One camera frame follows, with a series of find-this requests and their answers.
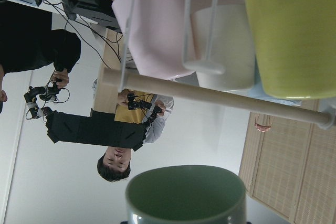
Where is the person in black vest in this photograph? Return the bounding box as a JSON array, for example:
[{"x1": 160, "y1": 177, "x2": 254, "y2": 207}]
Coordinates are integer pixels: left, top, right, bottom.
[{"x1": 96, "y1": 89, "x2": 174, "y2": 182}]

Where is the pink cup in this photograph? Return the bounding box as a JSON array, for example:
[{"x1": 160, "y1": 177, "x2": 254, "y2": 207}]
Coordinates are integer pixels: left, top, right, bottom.
[{"x1": 112, "y1": 0, "x2": 193, "y2": 80}]

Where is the green cup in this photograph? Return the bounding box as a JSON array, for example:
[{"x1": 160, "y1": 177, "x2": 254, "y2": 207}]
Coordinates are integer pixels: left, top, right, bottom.
[{"x1": 125, "y1": 165, "x2": 247, "y2": 223}]

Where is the white wire cup rack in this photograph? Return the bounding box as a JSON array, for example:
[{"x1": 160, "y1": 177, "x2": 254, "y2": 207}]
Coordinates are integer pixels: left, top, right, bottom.
[{"x1": 94, "y1": 0, "x2": 335, "y2": 129}]

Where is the person in black shirt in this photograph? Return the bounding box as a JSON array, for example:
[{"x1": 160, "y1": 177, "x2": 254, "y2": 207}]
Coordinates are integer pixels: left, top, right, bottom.
[{"x1": 0, "y1": 1, "x2": 82, "y2": 114}]

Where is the cream white cup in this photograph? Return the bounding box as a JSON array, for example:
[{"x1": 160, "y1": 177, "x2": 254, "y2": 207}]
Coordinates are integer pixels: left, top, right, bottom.
[{"x1": 196, "y1": 4, "x2": 255, "y2": 92}]

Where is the yellow cup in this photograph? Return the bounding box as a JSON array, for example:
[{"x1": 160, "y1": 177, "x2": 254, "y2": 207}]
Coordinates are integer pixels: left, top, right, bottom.
[{"x1": 245, "y1": 0, "x2": 335, "y2": 99}]

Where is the light blue cup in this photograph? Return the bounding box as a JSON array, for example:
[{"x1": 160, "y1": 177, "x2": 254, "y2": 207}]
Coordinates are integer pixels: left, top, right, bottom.
[{"x1": 229, "y1": 76, "x2": 302, "y2": 106}]

